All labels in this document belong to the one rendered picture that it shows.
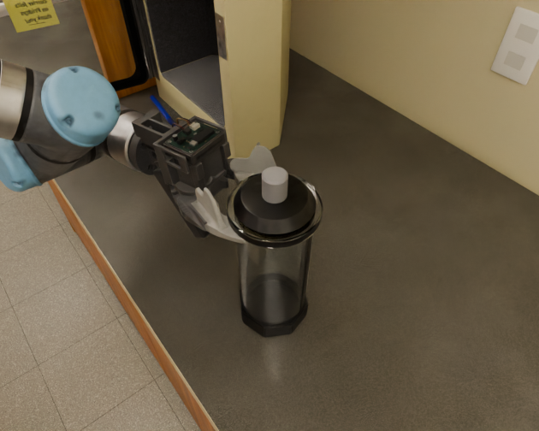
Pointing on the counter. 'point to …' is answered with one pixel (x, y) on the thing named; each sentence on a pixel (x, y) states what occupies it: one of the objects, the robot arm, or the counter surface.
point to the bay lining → (182, 31)
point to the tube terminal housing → (246, 73)
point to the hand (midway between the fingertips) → (269, 215)
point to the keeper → (221, 36)
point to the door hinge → (146, 38)
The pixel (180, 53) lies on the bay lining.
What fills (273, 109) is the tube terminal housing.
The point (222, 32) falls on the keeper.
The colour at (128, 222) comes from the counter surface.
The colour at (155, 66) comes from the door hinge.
